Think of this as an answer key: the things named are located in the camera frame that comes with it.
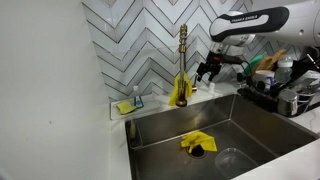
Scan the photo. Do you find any clear dish soap bottle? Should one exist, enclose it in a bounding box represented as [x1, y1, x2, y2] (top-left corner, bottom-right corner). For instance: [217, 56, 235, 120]
[133, 85, 144, 108]

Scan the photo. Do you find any yellow rubber glove in sink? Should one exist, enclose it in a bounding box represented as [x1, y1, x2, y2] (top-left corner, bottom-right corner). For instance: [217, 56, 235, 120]
[180, 131, 217, 153]

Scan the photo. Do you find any steel utensil cup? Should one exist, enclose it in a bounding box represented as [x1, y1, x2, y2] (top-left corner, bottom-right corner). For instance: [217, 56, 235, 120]
[277, 89, 298, 116]

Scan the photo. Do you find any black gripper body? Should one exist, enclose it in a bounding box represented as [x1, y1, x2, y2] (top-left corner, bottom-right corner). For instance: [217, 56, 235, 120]
[205, 51, 243, 74]

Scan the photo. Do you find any clear plastic bowl in sink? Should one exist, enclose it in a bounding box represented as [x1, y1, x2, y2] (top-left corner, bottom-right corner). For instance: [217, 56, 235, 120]
[215, 148, 258, 179]

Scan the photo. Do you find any yellow cloth on faucet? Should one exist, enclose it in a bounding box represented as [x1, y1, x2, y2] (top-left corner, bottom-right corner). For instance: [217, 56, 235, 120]
[168, 73, 192, 106]

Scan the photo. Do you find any stainless steel sink basin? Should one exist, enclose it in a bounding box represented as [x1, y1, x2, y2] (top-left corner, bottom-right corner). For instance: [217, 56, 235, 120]
[125, 95, 319, 180]

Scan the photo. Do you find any white sponge tray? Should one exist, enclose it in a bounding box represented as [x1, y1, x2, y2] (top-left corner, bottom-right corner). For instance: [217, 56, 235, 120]
[110, 94, 160, 120]

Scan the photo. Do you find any gold faucet handle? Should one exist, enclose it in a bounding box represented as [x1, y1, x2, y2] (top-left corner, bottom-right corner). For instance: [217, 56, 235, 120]
[192, 75, 197, 92]

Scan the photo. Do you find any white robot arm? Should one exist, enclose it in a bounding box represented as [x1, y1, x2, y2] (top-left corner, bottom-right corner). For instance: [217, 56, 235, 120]
[207, 0, 320, 64]

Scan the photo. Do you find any clear baby bottle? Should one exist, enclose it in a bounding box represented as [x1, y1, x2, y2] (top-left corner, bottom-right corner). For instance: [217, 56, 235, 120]
[275, 56, 293, 84]

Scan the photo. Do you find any gold pull-down kitchen faucet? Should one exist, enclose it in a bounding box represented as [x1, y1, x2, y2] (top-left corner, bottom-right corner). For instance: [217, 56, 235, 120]
[176, 24, 188, 107]

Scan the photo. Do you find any white air gap cap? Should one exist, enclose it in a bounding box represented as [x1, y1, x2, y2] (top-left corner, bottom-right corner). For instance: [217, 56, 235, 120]
[208, 82, 215, 94]

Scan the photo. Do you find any black dish drying rack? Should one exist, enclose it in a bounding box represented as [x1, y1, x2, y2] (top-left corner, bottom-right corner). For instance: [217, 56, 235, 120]
[238, 47, 320, 117]

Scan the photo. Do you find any yellow sponge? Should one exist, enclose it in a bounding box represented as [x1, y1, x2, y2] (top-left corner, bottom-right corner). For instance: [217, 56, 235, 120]
[116, 101, 136, 115]

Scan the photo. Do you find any white mug blue handle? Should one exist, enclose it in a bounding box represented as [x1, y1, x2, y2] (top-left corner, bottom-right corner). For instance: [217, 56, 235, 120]
[253, 70, 275, 91]

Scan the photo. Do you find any green plastic lid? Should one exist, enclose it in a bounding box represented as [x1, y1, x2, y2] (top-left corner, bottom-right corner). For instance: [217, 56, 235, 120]
[242, 52, 267, 75]

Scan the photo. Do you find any wooden cutting board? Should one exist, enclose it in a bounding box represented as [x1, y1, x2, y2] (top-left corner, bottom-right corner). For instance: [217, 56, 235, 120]
[251, 49, 286, 74]

